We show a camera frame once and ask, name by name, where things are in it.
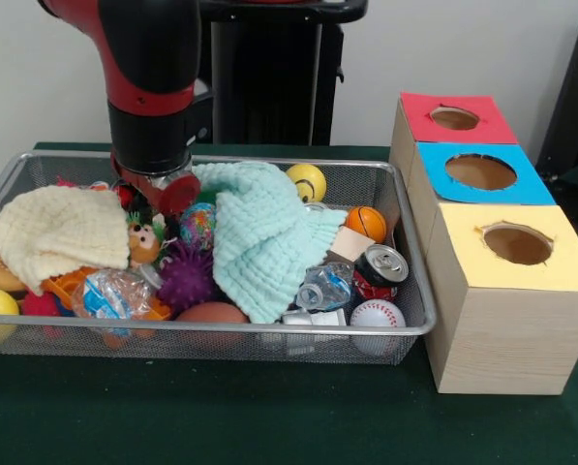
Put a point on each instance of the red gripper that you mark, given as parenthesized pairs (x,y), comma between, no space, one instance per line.
(184,194)

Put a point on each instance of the brown hedgehog plush toy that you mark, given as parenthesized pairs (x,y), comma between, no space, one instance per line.
(143,244)

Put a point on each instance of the cream waffle cloth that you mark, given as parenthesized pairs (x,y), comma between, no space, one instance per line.
(61,227)

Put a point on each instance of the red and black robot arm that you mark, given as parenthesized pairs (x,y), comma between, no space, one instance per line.
(143,72)

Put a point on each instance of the silver mesh bin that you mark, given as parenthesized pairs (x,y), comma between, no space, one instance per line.
(196,349)

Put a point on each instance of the wooden box with three holes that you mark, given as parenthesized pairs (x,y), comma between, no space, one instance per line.
(501,339)

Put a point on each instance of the globe print ball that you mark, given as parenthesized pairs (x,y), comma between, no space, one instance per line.
(199,225)

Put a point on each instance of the purple spiky ball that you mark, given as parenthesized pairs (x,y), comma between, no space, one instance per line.
(184,278)

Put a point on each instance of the mint green waffle cloth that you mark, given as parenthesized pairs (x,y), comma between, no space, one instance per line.
(259,242)

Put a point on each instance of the yellow smiley ball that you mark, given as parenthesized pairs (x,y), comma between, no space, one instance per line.
(308,181)

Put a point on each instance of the crushed bottle with blue label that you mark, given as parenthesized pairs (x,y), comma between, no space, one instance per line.
(109,295)

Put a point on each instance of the small orange basketball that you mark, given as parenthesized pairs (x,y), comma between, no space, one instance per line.
(366,224)

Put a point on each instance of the crushed red soda can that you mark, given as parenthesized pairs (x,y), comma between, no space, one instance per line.
(380,271)

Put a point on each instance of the white baseball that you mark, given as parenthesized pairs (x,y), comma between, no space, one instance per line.
(378,315)

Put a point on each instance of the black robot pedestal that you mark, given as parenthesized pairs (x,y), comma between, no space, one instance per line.
(269,87)

